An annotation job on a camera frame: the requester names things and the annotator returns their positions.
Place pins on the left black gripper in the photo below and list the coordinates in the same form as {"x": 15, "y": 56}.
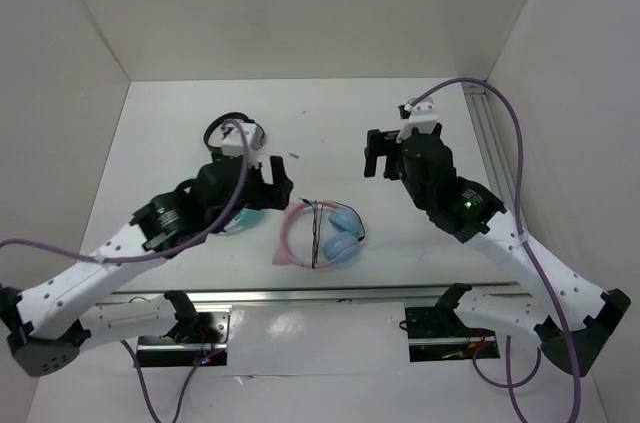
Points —
{"x": 282, "y": 185}

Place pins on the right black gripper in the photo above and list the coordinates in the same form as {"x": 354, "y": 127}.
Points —
{"x": 381, "y": 143}

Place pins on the pink blue cat-ear headphones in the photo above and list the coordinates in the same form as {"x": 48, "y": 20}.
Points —
{"x": 337, "y": 232}

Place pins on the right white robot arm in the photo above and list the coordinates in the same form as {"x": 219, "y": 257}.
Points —
{"x": 567, "y": 317}

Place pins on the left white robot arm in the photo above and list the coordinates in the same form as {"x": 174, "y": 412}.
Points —
{"x": 52, "y": 323}

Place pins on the teal cat-ear headphones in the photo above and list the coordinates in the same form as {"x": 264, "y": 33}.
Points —
{"x": 246, "y": 219}

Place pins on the black headphones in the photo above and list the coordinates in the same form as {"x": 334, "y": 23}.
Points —
{"x": 213, "y": 134}

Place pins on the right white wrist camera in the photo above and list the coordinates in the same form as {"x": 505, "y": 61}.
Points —
{"x": 419, "y": 115}

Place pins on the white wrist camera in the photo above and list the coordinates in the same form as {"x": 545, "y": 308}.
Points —
{"x": 419, "y": 115}
{"x": 242, "y": 139}

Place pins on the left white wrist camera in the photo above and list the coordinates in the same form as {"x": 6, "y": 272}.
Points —
{"x": 242, "y": 139}

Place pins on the aluminium rail front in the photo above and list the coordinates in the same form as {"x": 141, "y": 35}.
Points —
{"x": 367, "y": 294}

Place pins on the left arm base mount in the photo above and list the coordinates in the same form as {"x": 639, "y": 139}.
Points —
{"x": 206, "y": 344}

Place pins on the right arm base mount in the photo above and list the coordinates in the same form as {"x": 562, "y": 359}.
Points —
{"x": 430, "y": 339}

